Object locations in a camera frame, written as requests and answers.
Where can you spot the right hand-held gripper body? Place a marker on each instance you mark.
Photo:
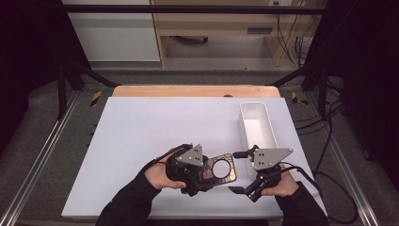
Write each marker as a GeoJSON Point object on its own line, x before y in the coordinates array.
{"type": "Point", "coordinates": [266, 158]}

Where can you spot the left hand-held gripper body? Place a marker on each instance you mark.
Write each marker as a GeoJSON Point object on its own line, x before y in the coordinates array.
{"type": "Point", "coordinates": [188, 157]}

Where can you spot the dark metal bracket with hole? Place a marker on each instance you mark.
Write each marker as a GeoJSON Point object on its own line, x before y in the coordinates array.
{"type": "Point", "coordinates": [229, 166]}

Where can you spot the white plastic box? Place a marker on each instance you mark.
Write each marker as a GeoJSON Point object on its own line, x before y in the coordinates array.
{"type": "Point", "coordinates": [257, 125]}

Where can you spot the person's right hand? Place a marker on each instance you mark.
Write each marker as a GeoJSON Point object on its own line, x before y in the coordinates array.
{"type": "Point", "coordinates": [284, 186]}

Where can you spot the person's left hand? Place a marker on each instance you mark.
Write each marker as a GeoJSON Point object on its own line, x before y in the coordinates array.
{"type": "Point", "coordinates": [158, 175]}

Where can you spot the white table mat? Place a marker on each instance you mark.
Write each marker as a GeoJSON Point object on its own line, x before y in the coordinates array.
{"type": "Point", "coordinates": [156, 125]}

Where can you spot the wooden table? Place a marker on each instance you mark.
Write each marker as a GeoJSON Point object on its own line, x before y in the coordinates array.
{"type": "Point", "coordinates": [188, 91]}

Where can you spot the yellow black tape strip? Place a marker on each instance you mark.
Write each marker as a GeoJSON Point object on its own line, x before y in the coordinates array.
{"type": "Point", "coordinates": [298, 99]}
{"type": "Point", "coordinates": [96, 98]}

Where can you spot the grey rectangular desk plate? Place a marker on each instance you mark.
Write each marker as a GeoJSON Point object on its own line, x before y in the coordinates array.
{"type": "Point", "coordinates": [259, 30]}

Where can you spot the black curtain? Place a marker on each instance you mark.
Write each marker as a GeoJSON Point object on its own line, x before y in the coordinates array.
{"type": "Point", "coordinates": [28, 62]}
{"type": "Point", "coordinates": [370, 78]}

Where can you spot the wooden desk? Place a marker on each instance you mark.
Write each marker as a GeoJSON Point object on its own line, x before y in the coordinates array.
{"type": "Point", "coordinates": [219, 22]}

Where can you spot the white cabinet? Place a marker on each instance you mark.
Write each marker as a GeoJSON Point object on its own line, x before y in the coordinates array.
{"type": "Point", "coordinates": [116, 37]}

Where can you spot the aluminium rail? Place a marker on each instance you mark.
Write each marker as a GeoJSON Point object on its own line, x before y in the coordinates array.
{"type": "Point", "coordinates": [351, 175]}
{"type": "Point", "coordinates": [34, 157]}

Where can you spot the black metal frame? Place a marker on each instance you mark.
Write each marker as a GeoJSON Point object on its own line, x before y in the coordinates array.
{"type": "Point", "coordinates": [188, 9]}

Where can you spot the white wall socket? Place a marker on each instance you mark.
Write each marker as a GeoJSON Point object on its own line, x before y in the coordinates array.
{"type": "Point", "coordinates": [280, 2]}

